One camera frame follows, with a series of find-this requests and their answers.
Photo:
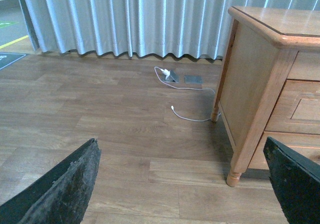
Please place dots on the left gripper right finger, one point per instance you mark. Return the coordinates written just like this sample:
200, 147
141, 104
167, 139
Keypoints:
295, 180

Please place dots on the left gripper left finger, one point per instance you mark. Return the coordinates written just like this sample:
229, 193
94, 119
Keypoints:
60, 196

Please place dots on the wooden drawer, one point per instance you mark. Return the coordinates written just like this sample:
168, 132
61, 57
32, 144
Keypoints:
297, 109
307, 145

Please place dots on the wooden dresser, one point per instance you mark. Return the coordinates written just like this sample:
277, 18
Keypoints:
266, 47

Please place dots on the closed metal floor plate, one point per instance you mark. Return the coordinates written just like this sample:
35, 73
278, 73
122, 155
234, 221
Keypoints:
193, 79

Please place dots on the open metal floor socket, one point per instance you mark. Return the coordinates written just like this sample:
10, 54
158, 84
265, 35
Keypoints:
173, 77

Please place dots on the white charger plug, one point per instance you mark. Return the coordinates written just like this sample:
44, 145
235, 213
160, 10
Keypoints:
165, 72

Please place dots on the grey pleated curtain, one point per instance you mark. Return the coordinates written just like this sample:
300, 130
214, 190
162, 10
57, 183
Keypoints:
195, 27

